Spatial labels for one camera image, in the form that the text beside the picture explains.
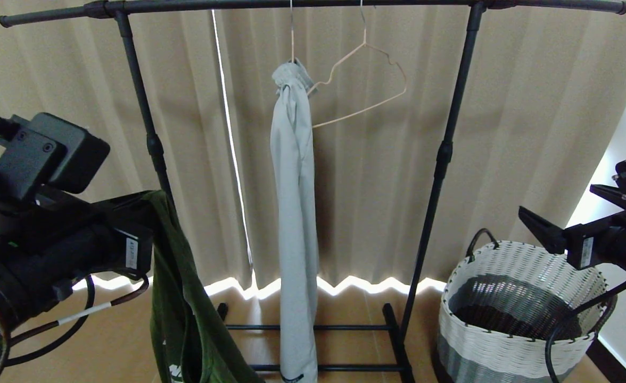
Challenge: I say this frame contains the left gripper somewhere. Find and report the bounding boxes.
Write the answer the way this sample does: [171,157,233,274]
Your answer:
[0,191,157,298]

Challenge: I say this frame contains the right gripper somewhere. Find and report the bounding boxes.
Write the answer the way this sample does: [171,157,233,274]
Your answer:
[519,185,626,271]

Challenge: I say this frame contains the green garment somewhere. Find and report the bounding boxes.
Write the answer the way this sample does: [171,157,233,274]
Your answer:
[143,190,265,383]

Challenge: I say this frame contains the pale grey shorts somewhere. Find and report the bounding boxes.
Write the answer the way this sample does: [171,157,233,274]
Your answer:
[269,59,320,383]

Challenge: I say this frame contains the black clothes rack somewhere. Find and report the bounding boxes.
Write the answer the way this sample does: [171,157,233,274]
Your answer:
[0,0,626,383]

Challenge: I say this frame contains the white laundry basket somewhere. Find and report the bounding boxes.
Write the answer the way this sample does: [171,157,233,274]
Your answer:
[435,228,618,383]

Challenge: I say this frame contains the beige curtain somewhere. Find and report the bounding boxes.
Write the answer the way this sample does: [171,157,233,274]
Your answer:
[0,0,626,298]

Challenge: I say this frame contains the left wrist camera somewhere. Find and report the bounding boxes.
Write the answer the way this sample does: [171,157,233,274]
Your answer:
[0,112,111,202]

